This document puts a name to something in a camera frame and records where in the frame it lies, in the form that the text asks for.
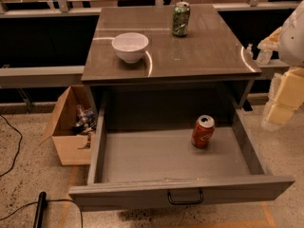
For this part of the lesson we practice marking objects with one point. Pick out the green soda can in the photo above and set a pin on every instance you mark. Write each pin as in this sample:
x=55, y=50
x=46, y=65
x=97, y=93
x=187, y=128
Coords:
x=181, y=16

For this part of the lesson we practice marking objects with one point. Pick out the black drawer handle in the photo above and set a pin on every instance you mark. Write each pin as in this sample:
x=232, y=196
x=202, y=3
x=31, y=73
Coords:
x=185, y=197

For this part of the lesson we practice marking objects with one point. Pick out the white bowl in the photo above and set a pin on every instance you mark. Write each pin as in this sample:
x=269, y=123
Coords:
x=130, y=47

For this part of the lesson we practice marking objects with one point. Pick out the black plug with cable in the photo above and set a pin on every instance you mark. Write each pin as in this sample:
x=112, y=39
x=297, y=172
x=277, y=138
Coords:
x=41, y=211

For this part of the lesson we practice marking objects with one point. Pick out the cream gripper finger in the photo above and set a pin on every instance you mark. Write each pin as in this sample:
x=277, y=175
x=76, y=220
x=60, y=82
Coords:
x=286, y=96
x=271, y=42

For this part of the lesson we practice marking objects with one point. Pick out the grey cabinet with counter top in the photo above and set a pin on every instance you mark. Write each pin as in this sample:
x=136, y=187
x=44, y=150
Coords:
x=209, y=52

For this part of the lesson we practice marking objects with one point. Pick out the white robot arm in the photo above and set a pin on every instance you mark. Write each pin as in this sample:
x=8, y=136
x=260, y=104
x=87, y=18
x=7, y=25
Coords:
x=291, y=39

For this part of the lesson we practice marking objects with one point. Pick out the clear sanitizer bottle large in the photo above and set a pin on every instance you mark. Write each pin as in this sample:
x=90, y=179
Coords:
x=264, y=57

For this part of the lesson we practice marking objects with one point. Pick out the red coke can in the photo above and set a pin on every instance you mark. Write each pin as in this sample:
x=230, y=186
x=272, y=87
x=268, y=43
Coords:
x=203, y=131

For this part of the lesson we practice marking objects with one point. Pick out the cardboard box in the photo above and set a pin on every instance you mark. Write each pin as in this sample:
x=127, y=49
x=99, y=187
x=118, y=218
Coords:
x=71, y=147

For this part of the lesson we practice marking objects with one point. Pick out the grey metal shelf rail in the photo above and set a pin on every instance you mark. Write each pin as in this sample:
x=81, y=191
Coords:
x=45, y=76

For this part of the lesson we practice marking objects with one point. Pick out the clutter of items in box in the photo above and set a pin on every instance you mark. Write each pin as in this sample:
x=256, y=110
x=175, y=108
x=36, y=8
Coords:
x=86, y=121

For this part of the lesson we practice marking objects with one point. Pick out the open grey top drawer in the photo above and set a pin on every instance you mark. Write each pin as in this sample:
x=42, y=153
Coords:
x=144, y=150

